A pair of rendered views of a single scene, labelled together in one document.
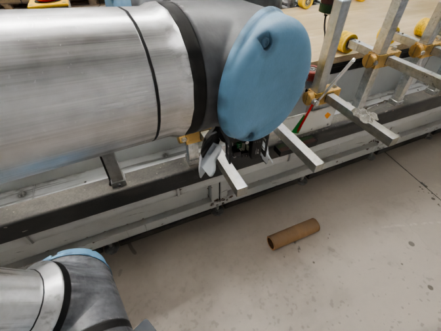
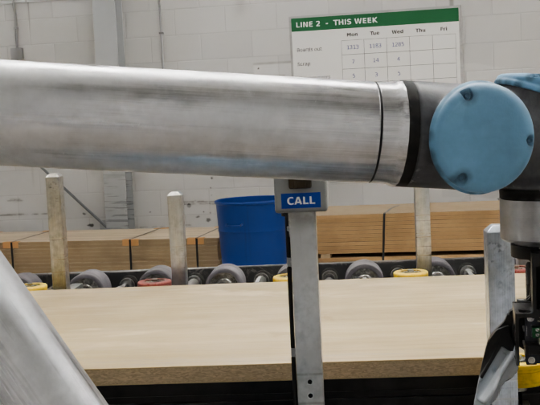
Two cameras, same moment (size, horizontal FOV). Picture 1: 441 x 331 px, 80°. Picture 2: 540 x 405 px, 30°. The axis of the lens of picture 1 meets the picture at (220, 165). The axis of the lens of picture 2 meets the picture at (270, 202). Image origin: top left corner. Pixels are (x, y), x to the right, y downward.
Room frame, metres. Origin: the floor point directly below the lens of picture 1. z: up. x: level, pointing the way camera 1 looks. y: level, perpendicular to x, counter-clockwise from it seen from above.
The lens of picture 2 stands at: (-0.62, -0.26, 1.28)
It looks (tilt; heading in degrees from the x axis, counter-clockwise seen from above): 5 degrees down; 28
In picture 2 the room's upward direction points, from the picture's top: 3 degrees counter-clockwise
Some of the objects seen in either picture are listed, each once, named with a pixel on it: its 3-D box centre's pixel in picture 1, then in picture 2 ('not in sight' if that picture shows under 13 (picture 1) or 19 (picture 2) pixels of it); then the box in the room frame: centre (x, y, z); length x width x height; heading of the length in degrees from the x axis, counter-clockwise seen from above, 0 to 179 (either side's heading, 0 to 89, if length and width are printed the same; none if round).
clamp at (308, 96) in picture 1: (320, 94); not in sight; (0.91, -0.38, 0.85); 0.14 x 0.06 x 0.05; 114
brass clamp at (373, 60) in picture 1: (380, 58); not in sight; (1.01, -0.61, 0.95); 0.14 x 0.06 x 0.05; 114
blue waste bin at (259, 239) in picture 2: not in sight; (256, 244); (5.69, 3.23, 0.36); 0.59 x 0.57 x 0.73; 17
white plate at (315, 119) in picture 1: (308, 122); not in sight; (0.86, -0.34, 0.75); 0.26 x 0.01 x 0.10; 114
